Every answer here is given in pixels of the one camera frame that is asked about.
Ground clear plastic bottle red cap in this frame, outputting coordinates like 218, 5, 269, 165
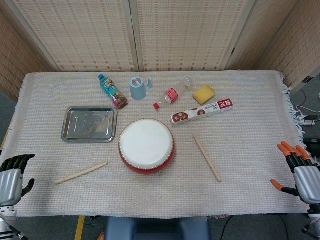
153, 77, 194, 110

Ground red drum white skin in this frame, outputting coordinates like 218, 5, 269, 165
118, 118, 177, 176

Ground white woven tablecloth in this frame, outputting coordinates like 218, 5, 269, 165
0, 70, 310, 218

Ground colourful drink bottle blue cap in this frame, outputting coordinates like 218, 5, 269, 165
97, 74, 129, 110

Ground rectangular steel tray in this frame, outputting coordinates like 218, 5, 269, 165
60, 106, 118, 144

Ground white power strip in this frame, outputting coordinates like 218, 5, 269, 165
298, 116, 317, 127

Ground wooden drumstick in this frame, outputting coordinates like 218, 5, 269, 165
54, 161, 109, 185
192, 135, 223, 183

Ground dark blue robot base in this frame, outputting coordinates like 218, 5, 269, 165
104, 216, 211, 240

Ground woven bamboo folding screen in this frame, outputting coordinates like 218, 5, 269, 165
0, 0, 320, 101

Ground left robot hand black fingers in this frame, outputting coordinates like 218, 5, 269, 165
0, 154, 36, 207

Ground cling film box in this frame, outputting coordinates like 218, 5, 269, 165
170, 98, 235, 127

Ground light blue plastic mug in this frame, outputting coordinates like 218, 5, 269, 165
129, 76, 153, 101

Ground yellow sponge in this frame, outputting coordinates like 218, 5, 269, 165
192, 84, 217, 105

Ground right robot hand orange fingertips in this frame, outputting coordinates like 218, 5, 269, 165
270, 141, 320, 205

